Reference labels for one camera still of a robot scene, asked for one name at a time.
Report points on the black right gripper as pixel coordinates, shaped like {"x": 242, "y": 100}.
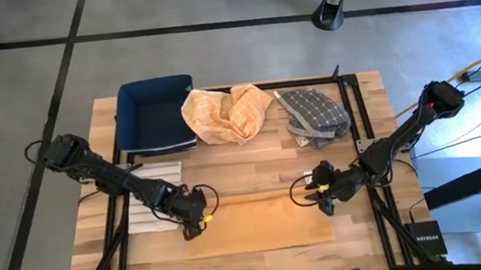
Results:
{"x": 347, "y": 185}

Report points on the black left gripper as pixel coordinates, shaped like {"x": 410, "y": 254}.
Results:
{"x": 176, "y": 208}

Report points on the yellow waffle towel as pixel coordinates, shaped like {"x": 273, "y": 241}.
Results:
{"x": 224, "y": 114}
{"x": 255, "y": 224}

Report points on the white pink-striped towel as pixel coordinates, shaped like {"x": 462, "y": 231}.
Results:
{"x": 149, "y": 172}

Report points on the grey checked towel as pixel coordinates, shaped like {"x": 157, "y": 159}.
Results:
{"x": 315, "y": 113}

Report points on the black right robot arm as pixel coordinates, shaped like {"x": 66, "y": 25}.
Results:
{"x": 404, "y": 134}

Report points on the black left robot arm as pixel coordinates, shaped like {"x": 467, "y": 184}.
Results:
{"x": 104, "y": 177}

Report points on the navy fabric basket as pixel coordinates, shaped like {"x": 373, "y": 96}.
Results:
{"x": 152, "y": 118}

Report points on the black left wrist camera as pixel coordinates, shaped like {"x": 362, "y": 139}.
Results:
{"x": 197, "y": 203}

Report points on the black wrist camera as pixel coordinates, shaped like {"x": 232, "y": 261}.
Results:
{"x": 323, "y": 172}
{"x": 197, "y": 203}

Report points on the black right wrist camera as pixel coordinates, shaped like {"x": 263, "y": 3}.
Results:
{"x": 323, "y": 172}

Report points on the silver mounting bracket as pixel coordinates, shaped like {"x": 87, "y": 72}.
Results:
{"x": 365, "y": 145}

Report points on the black Netgear switch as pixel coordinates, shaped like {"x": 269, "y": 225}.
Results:
{"x": 425, "y": 239}

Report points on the black aluminium table frame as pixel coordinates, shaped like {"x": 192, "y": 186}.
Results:
{"x": 329, "y": 79}

